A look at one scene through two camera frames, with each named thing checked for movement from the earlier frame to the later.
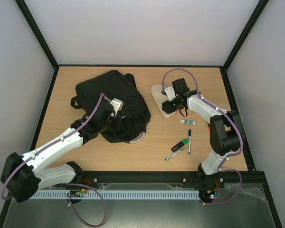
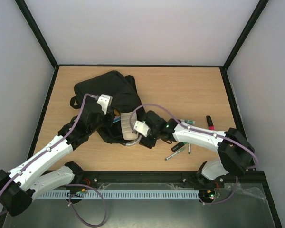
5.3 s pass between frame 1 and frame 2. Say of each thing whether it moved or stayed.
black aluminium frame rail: stayed
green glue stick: stayed
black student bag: stayed
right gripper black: moved
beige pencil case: moved
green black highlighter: stayed
